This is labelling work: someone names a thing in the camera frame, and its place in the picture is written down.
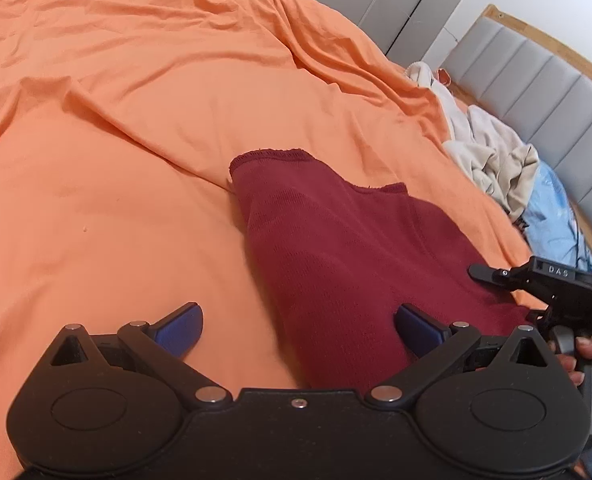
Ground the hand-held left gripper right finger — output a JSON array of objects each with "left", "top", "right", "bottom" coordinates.
[{"left": 366, "top": 303, "right": 550, "bottom": 408}]

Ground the grey padded headboard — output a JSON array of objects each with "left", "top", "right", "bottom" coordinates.
[{"left": 438, "top": 4, "right": 592, "bottom": 257}]

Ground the cream crumpled blanket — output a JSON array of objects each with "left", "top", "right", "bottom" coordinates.
[{"left": 405, "top": 61, "right": 541, "bottom": 222}]

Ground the grey wardrobe cabinet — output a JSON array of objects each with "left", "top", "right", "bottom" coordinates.
[{"left": 291, "top": 0, "right": 490, "bottom": 69}]

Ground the light blue printed cloth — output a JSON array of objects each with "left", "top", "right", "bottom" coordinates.
[{"left": 518, "top": 162, "right": 592, "bottom": 275}]

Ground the dark red long-sleeved shirt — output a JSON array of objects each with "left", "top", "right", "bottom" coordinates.
[{"left": 228, "top": 147, "right": 543, "bottom": 392}]

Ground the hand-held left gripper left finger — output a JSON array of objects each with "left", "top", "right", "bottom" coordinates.
[{"left": 50, "top": 302, "right": 233, "bottom": 409}]

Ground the orange bed sheet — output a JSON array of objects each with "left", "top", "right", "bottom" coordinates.
[{"left": 0, "top": 0, "right": 548, "bottom": 480}]

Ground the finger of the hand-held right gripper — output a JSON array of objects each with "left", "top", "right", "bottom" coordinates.
[{"left": 468, "top": 262, "right": 516, "bottom": 292}]

